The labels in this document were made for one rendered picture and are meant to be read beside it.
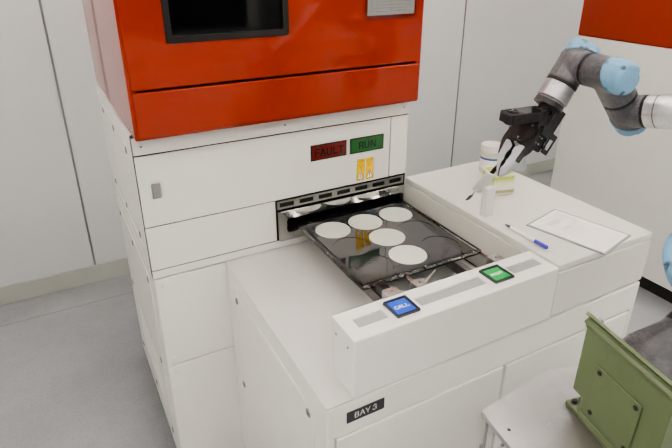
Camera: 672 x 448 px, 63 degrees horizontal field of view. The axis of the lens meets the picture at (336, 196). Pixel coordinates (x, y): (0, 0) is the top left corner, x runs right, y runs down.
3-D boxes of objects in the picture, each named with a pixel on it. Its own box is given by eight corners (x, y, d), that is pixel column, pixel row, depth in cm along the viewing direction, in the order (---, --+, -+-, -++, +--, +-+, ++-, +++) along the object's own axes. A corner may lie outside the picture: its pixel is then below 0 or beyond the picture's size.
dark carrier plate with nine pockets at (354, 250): (303, 227, 159) (303, 225, 159) (400, 203, 174) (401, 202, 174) (364, 285, 131) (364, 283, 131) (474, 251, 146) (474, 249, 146)
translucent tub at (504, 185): (479, 187, 168) (481, 166, 165) (501, 185, 169) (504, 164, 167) (491, 197, 161) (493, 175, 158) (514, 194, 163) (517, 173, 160)
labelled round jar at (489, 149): (473, 169, 182) (476, 142, 178) (489, 165, 185) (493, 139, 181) (488, 176, 176) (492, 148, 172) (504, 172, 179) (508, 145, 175)
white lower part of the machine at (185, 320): (145, 362, 237) (113, 189, 203) (314, 308, 272) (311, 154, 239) (186, 491, 180) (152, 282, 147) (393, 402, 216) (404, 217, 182)
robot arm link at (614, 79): (651, 88, 120) (610, 78, 129) (636, 52, 113) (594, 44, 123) (627, 114, 120) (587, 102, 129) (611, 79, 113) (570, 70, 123)
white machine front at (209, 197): (151, 275, 149) (128, 135, 132) (398, 213, 184) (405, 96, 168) (154, 281, 146) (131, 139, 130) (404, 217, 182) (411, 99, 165)
